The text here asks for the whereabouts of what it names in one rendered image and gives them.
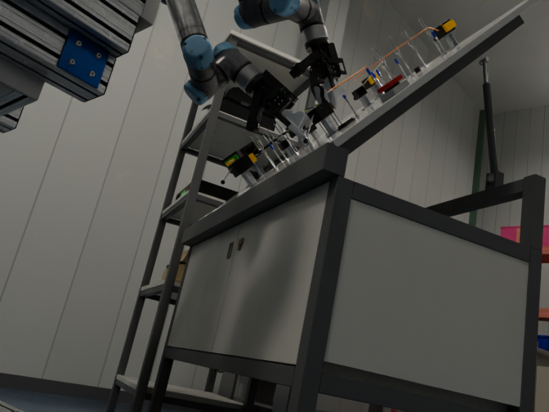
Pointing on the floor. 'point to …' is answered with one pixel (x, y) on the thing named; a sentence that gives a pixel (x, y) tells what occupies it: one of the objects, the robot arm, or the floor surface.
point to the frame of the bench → (315, 312)
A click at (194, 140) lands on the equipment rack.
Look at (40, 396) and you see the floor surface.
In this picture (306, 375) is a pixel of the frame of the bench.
